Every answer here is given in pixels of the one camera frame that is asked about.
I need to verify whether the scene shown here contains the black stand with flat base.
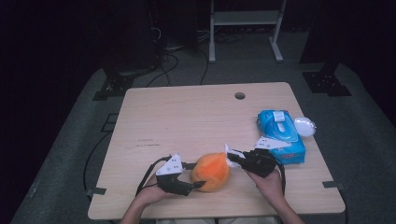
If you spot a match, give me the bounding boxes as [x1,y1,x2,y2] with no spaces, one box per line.
[299,0,353,97]
[92,60,158,102]

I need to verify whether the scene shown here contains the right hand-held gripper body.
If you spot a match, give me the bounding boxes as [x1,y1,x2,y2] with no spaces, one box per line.
[244,136,292,179]

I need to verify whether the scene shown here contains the tangle of floor cables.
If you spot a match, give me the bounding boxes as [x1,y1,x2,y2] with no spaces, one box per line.
[197,29,247,45]

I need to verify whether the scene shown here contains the orange plush toy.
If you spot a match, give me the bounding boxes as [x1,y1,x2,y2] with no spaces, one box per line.
[190,152,232,193]

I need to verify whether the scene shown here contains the person's right hand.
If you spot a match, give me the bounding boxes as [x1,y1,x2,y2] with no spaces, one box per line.
[246,169,286,207]

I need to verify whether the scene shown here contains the looped black floor cable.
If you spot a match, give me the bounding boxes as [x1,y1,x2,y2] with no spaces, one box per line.
[146,52,180,89]

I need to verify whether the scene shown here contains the blue wet wipes pack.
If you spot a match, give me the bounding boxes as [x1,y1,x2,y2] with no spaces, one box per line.
[257,109,306,165]

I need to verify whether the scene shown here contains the grey tape strip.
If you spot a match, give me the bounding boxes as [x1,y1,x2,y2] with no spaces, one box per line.
[85,187,107,198]
[321,180,346,191]

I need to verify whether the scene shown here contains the white wet wipe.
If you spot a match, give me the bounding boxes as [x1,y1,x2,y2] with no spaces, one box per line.
[224,143,248,169]

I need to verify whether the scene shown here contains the long black floor cable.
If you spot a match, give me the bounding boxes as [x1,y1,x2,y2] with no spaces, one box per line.
[82,132,112,200]

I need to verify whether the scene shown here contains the hand-held gripper cable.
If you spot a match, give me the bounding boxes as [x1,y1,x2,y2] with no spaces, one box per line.
[134,154,173,197]
[275,157,288,197]

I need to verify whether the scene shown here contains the black floor tape frame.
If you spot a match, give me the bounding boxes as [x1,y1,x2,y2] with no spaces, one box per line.
[101,113,120,133]

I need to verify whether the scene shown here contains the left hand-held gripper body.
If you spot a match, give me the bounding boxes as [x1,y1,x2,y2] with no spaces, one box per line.
[155,153,194,197]

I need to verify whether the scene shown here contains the thin black floor cable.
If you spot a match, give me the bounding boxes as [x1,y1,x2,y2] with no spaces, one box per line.
[199,46,210,86]

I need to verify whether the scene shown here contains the person's left hand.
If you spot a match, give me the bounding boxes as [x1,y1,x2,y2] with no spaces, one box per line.
[135,175,176,207]

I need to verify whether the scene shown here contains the left hand-held gripper cable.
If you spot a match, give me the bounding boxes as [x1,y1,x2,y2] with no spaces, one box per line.
[134,154,173,197]

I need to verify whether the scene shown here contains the right hand-held gripper cable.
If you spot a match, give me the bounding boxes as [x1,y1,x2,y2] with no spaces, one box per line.
[275,157,288,197]

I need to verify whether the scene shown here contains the white round lid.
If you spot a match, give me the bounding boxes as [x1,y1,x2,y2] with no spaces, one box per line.
[293,116,318,138]

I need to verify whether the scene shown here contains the white metal stand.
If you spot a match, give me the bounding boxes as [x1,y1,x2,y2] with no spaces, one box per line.
[208,0,288,63]

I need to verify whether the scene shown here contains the person's beige trousers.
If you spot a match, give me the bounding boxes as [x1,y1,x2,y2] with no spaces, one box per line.
[155,217,278,224]

